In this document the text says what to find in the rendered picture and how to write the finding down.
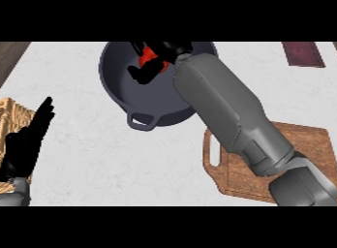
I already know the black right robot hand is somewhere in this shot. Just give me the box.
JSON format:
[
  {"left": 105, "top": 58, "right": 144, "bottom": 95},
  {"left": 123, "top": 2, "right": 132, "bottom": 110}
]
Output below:
[{"left": 126, "top": 41, "right": 194, "bottom": 86}]

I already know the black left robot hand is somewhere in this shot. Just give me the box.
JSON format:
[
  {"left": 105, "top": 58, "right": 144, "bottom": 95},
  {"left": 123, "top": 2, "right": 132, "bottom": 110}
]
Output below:
[{"left": 0, "top": 96, "right": 57, "bottom": 183}]

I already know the red tomato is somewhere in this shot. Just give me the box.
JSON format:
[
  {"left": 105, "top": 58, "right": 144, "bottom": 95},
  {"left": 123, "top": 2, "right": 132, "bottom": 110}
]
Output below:
[{"left": 136, "top": 46, "right": 170, "bottom": 73}]

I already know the dark grey pot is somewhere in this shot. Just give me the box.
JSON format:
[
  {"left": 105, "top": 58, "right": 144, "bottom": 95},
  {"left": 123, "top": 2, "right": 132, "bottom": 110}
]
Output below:
[{"left": 96, "top": 41, "right": 219, "bottom": 132}]

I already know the brown wooden cutting board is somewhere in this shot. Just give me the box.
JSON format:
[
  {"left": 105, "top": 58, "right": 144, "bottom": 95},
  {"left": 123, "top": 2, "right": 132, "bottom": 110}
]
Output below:
[{"left": 201, "top": 121, "right": 337, "bottom": 205}]

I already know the dark red flat block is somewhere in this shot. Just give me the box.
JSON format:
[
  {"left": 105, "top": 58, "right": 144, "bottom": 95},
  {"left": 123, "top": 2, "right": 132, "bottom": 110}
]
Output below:
[{"left": 279, "top": 41, "right": 326, "bottom": 69}]

